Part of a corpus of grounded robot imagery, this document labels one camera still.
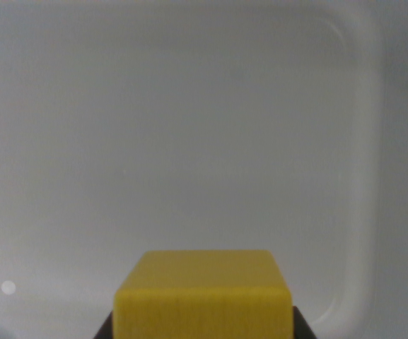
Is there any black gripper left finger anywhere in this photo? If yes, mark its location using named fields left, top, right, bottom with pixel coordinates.
left=92, top=311, right=115, bottom=339

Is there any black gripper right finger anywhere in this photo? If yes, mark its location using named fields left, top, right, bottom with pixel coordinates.
left=291, top=305, right=319, bottom=339

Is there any yellow cube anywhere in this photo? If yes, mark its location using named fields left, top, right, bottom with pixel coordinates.
left=112, top=249, right=293, bottom=339

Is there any grey plastic bin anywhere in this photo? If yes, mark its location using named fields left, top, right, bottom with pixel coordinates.
left=0, top=0, right=408, bottom=339

